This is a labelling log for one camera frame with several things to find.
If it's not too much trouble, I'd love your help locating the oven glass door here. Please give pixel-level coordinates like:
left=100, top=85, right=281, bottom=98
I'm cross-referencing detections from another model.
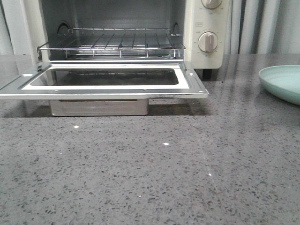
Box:
left=0, top=60, right=209, bottom=116

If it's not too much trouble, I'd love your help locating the oven control knob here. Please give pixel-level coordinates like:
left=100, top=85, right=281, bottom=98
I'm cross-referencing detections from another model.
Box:
left=198, top=32, right=218, bottom=53
left=201, top=0, right=222, bottom=9

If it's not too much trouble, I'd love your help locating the lower oven control knob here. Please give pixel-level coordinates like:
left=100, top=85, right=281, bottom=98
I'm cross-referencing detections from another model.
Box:
left=198, top=32, right=218, bottom=53

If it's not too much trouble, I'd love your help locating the light green round plate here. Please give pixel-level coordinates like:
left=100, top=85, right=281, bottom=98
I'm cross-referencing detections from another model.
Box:
left=259, top=65, right=300, bottom=105

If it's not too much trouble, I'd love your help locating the metal wire oven rack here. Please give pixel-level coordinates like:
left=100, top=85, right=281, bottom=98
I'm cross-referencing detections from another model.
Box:
left=37, top=28, right=185, bottom=61

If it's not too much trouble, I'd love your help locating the upper oven control knob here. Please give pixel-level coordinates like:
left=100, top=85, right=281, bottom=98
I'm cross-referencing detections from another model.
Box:
left=201, top=0, right=222, bottom=9

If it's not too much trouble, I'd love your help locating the cream white toaster oven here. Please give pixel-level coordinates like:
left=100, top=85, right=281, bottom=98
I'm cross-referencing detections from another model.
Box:
left=21, top=0, right=229, bottom=70

